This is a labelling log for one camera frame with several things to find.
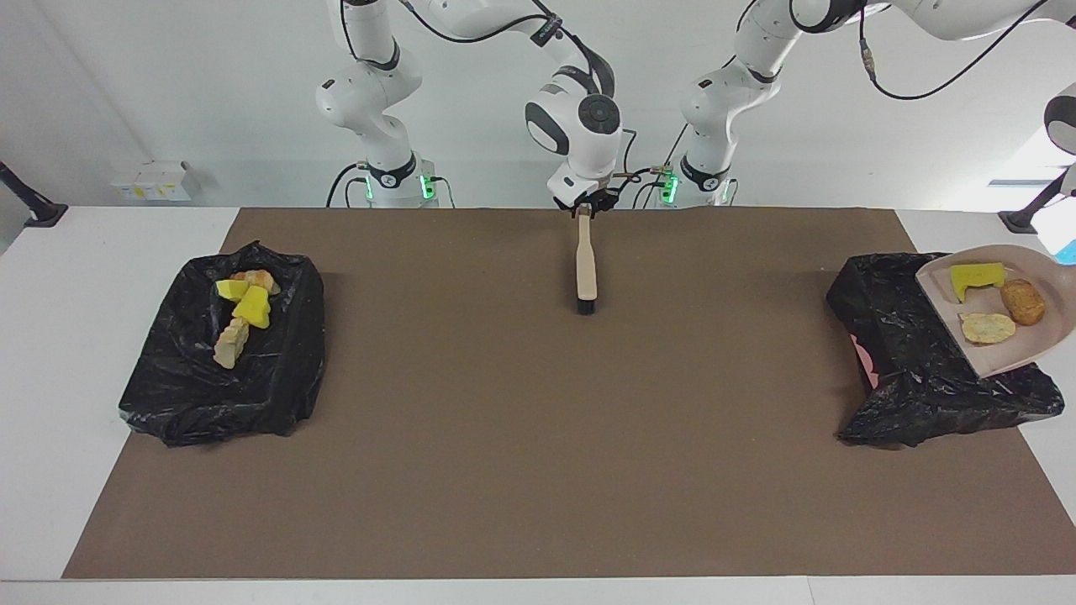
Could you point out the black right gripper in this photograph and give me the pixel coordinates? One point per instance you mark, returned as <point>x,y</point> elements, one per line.
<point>601,200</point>

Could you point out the beige brush black bristles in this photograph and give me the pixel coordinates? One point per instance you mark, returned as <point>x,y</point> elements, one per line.
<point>586,269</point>

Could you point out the toy croissant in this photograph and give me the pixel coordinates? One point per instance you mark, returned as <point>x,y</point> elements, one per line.
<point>261,279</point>

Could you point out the green yellow sponge piece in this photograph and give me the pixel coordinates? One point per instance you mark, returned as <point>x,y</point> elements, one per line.
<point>971,276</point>
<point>252,311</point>

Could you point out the beige plastic dustpan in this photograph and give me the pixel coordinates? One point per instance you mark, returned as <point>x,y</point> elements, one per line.
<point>1009,353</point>

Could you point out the brown bread roll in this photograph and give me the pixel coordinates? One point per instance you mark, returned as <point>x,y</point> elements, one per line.
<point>1023,302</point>

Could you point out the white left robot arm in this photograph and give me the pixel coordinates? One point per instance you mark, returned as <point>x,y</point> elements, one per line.
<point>740,92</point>

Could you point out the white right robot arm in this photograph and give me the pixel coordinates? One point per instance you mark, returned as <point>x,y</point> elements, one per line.
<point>580,126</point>

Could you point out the pink item in bin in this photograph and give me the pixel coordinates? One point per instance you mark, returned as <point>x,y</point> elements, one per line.
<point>866,365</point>

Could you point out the black bagged bin pink inside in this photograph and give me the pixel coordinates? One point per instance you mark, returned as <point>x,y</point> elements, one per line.
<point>916,386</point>

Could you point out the black bagged trash bin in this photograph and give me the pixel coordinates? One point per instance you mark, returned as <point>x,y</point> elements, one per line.
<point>193,395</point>

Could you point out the white base box green light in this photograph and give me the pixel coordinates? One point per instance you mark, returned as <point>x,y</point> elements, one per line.
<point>668,186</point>
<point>429,185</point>

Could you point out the brown table mat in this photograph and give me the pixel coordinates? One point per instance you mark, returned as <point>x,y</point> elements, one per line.
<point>538,521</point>

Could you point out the blue object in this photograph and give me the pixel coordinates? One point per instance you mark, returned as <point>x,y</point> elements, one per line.
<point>1068,252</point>

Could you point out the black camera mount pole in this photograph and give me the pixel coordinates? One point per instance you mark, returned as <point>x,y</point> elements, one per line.
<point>1021,221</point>
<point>42,214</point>

